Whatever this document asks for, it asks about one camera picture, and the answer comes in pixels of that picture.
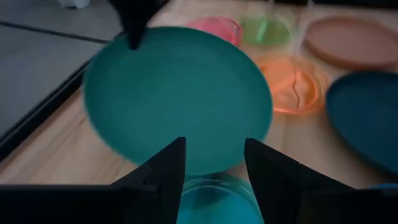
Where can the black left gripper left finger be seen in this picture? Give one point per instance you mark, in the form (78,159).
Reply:
(161,186)

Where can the blue plastic plate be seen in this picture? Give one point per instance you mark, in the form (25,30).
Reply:
(367,115)

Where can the pink translucent plastic plate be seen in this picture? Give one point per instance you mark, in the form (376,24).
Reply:
(217,26)

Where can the cyan translucent plastic plate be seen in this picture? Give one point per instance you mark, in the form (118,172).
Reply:
(214,202)

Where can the green translucent plastic plate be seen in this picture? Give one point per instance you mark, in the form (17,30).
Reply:
(267,31)

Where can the teal bowl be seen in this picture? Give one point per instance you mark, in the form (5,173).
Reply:
(174,93)

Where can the brown terracotta plate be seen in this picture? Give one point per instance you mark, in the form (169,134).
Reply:
(351,43)

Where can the orange translucent plastic plate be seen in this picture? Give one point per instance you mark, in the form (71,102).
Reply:
(292,90)

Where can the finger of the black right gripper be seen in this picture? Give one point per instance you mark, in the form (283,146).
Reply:
(135,21)

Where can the black metal table frame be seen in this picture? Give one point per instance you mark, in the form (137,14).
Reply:
(40,115)

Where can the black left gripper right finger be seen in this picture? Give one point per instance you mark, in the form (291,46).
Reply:
(273,186)

